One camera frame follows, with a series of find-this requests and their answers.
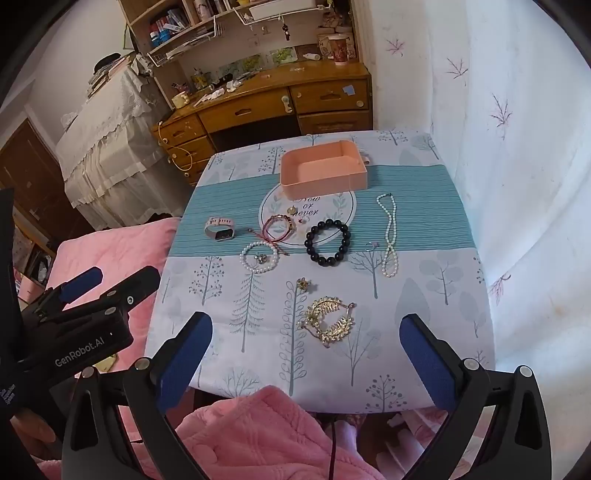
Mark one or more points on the silver earrings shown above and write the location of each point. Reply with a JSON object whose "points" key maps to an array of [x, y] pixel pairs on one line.
{"points": [[261, 258]]}

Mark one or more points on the white leaf print sheet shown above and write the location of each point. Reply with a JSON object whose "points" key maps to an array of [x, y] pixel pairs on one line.
{"points": [[517, 184]]}

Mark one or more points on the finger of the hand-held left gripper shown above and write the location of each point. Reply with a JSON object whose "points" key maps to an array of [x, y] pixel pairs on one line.
{"points": [[134, 286], [81, 282]]}

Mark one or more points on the gold leaf brooch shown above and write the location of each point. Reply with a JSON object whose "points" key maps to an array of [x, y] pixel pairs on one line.
{"points": [[330, 318]]}

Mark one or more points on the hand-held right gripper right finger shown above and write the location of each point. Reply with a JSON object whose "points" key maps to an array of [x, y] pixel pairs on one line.
{"points": [[427, 360]]}

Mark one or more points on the red patterned cup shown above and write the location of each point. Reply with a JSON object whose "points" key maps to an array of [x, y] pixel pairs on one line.
{"points": [[338, 50]]}

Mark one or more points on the person's left hand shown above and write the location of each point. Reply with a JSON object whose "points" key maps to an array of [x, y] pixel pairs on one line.
{"points": [[32, 427]]}

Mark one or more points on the tree print tablecloth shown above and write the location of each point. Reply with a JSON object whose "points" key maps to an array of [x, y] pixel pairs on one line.
{"points": [[415, 221]]}

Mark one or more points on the white lace cloth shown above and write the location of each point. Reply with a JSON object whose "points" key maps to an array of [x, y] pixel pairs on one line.
{"points": [[111, 138]]}

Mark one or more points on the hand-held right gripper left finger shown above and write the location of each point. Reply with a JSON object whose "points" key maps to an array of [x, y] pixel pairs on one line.
{"points": [[184, 360]]}

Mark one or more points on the pink band smart watch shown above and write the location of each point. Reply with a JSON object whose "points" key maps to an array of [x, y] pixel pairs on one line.
{"points": [[219, 228]]}

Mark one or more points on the wooden shelf hutch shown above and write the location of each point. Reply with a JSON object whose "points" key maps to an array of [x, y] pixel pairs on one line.
{"points": [[240, 41]]}

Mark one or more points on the pink quilted blanket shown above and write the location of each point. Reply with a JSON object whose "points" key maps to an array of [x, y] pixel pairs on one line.
{"points": [[115, 249]]}

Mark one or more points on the pink fleece robe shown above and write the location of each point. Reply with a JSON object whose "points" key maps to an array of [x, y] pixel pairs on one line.
{"points": [[258, 438]]}

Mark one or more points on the wooden desk with drawers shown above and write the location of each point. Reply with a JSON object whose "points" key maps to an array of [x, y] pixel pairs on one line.
{"points": [[277, 99]]}

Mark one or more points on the cream mug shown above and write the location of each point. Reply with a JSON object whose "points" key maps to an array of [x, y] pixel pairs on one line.
{"points": [[180, 100]]}

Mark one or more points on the gold flower earring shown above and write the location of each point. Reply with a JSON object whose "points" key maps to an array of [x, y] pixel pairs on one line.
{"points": [[303, 285]]}

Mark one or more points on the brown wooden door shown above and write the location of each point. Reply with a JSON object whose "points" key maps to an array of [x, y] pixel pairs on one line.
{"points": [[32, 175]]}

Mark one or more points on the pink plastic box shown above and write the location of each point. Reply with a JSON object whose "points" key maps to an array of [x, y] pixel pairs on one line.
{"points": [[323, 182]]}

